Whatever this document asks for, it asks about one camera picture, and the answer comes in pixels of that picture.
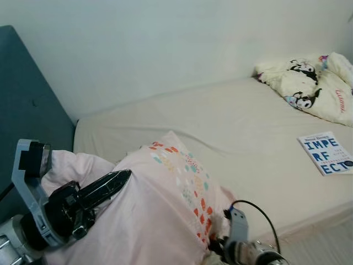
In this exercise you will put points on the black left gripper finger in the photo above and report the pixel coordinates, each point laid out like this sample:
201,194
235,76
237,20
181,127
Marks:
107,185

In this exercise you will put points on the pink pillow with dotted print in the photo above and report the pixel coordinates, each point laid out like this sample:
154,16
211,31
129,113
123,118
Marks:
154,210

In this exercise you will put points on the white book with blue letters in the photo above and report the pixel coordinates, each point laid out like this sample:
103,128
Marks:
326,153

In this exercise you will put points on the cream cartoon print quilt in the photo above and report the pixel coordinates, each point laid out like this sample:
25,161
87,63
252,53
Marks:
309,85

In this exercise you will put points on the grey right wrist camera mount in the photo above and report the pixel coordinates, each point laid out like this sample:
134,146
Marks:
238,221

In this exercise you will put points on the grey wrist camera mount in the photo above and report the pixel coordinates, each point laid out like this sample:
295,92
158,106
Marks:
25,185
238,221

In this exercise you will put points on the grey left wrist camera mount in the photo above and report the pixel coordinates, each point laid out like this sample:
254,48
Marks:
25,185

